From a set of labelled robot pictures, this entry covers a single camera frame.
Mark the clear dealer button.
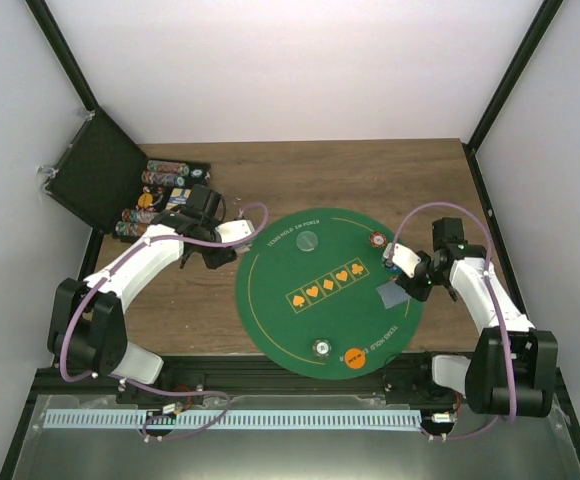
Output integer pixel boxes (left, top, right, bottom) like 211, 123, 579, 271
296, 231, 319, 252

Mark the orange big blind button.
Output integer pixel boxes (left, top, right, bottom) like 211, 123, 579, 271
343, 348, 366, 370

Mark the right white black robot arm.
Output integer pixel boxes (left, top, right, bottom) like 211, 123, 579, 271
383, 217, 558, 419

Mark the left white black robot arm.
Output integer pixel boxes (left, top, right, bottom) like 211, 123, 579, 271
48, 185, 254, 404

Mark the boxed card deck in case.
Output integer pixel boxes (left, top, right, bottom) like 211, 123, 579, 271
166, 188, 191, 210

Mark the chip row bottom in case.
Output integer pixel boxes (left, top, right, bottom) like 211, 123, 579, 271
114, 221, 149, 238

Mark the chip row in case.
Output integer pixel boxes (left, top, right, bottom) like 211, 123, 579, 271
114, 221, 149, 238
146, 159, 190, 176
141, 170, 186, 188
121, 209, 158, 224

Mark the orange button in case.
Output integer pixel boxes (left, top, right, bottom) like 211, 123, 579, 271
137, 193, 155, 209

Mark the round green poker mat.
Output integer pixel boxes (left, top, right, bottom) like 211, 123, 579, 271
235, 208, 423, 380

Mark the chip row top in case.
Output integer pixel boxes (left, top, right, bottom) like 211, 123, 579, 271
146, 159, 190, 176

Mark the black poker chip case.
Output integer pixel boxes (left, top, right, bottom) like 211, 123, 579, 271
44, 110, 211, 243

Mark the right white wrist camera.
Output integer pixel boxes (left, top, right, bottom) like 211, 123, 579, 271
382, 243, 421, 278

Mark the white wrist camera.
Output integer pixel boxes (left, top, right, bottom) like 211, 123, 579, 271
215, 219, 254, 247
382, 243, 421, 278

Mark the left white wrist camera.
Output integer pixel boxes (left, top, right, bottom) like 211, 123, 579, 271
215, 219, 254, 247

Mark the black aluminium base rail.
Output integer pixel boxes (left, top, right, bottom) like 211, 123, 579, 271
34, 353, 566, 406

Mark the light blue slotted cable duct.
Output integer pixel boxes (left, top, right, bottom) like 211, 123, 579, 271
42, 409, 422, 431

